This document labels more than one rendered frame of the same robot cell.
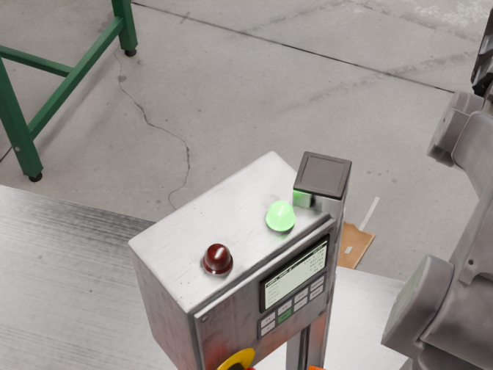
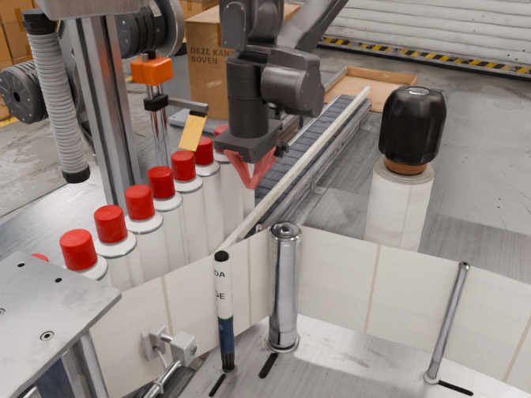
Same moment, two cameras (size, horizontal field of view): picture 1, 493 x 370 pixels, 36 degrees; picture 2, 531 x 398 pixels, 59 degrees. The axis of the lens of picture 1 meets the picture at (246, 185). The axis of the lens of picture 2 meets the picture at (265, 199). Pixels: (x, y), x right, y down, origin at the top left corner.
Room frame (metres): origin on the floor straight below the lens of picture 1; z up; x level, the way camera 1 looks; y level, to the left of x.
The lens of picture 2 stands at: (0.10, 0.56, 1.39)
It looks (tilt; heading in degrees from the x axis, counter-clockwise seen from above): 33 degrees down; 277
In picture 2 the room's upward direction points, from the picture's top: straight up
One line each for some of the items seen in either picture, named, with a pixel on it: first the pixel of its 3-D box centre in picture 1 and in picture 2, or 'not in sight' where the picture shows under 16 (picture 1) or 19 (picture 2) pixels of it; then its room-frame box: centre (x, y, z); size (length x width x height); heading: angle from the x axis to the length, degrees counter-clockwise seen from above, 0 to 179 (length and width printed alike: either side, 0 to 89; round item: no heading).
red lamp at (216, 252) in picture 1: (217, 257); not in sight; (0.34, 0.03, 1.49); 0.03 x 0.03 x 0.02
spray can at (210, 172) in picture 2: not in sight; (205, 198); (0.27, -0.06, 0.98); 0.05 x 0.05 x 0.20
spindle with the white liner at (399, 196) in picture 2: not in sight; (400, 189); (-0.02, -0.05, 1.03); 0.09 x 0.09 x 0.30
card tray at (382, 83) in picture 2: not in sight; (369, 88); (-0.05, -1.01, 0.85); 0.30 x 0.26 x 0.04; 71
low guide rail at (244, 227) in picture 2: not in sight; (299, 166); (0.14, -0.33, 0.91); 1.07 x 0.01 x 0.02; 71
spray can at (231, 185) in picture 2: not in sight; (227, 185); (0.25, -0.10, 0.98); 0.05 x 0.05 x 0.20
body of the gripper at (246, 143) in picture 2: not in sight; (248, 118); (0.20, -0.06, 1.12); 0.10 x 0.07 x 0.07; 71
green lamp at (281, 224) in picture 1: (280, 214); not in sight; (0.38, -0.03, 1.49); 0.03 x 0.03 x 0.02
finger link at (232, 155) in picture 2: not in sight; (254, 159); (0.20, -0.07, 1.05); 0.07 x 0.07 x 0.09; 71
